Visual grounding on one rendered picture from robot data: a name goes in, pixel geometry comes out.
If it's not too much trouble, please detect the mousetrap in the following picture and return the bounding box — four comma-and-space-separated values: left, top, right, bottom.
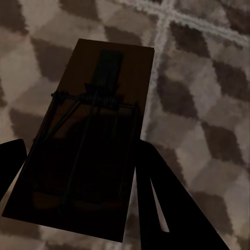
2, 39, 155, 243

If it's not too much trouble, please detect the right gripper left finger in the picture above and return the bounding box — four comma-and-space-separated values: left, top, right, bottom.
0, 139, 27, 201

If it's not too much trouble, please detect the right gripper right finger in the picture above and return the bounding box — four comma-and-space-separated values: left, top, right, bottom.
135, 139, 230, 250

